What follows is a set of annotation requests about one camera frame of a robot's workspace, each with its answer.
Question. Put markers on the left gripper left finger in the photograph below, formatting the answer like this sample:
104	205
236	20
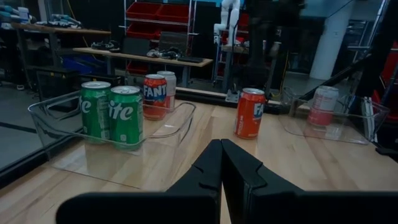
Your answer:
192	205

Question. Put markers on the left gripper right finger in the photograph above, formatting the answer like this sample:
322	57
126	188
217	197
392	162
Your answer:
264	205

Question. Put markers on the clear plastic bin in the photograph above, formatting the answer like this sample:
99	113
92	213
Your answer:
168	130
351	130

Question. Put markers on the red Fanta soda can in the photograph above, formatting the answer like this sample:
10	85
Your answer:
248	118
154	102

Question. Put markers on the green Sprite soda can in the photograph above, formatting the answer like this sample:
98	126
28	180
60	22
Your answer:
94	115
126	121

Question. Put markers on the white pink soda can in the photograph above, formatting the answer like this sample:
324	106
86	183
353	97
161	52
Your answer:
171	90
323	105

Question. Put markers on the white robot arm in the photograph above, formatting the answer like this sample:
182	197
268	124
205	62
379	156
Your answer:
234	18

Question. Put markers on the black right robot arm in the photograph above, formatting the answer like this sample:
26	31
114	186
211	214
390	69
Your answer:
258	46

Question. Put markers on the black keyboard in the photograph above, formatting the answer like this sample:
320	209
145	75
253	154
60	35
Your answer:
190	59

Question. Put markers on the black grey gadget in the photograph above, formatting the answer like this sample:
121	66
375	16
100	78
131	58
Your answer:
163	53

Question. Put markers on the black equipment case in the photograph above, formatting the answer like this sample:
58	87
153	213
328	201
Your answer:
102	79
56	84

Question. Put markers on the long wooden workbench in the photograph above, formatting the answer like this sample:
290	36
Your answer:
140	58

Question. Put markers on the black monitor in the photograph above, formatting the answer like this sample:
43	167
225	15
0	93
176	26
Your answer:
173	42

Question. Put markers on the black box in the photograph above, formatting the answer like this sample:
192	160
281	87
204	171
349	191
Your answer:
136	46

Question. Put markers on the white round pillar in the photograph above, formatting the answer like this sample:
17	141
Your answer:
329	46

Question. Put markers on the blue storage bin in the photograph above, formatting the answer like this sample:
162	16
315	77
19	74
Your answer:
81	65

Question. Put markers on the metal rack with red bins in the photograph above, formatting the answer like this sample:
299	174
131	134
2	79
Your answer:
155	11

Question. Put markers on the wooden table with tools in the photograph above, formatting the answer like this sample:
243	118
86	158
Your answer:
77	31

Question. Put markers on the grey teal power tool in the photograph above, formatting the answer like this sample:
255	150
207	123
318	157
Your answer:
66	21

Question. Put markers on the silver bracket plate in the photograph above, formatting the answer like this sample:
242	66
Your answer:
233	97

